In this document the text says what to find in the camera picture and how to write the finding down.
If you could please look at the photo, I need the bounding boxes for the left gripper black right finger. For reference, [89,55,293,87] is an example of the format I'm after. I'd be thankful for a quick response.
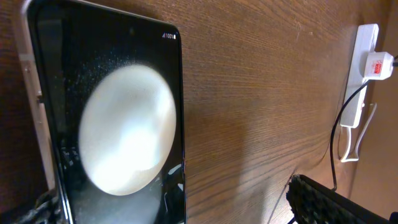
[286,175,391,224]

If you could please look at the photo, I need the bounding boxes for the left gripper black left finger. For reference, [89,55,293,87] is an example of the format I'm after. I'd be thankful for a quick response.
[12,189,62,224]

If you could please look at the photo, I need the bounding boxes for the black Galaxy flip phone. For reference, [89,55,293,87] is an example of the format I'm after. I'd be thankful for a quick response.
[16,1,187,223]

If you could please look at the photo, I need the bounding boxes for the black USB charging cable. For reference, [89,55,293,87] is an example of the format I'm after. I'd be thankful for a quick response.
[329,54,398,192]

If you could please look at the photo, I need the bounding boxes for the white USB charger adapter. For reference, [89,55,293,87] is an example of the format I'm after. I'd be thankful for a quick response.
[364,52,394,80]

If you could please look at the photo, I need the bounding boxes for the white power strip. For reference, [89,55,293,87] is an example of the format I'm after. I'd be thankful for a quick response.
[340,24,379,128]

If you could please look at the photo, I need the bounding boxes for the white power strip cord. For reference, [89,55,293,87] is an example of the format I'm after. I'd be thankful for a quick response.
[339,102,378,164]

